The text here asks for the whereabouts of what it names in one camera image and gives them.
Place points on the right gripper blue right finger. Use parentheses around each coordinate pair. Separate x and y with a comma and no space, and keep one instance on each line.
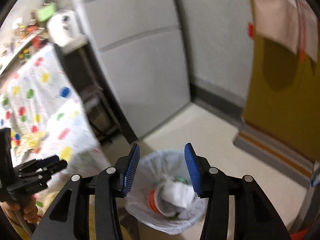
(194,168)

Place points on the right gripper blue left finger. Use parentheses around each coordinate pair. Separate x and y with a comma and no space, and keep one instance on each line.
(128,166)

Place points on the white paper napkin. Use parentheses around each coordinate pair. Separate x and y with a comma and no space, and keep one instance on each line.
(178,192)

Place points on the orange white instant noodle bowl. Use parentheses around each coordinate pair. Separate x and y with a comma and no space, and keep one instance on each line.
(153,200)

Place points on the white trash bag bin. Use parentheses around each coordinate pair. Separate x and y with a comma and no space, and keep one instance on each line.
(153,169)

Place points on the person's left hand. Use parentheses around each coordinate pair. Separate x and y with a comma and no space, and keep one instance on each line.
(30,210)

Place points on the balloon print plastic tablecloth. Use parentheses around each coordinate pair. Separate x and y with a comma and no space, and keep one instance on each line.
(47,117)

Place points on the yellow wooden door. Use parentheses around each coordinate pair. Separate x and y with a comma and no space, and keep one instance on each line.
(283,97)

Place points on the white refrigerator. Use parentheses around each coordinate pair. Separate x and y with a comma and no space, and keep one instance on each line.
(139,47)

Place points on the pink hanging towel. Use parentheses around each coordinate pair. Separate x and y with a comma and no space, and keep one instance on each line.
(290,23)

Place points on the wall shelf with jars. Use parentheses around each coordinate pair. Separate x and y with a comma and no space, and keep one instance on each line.
(8,60)

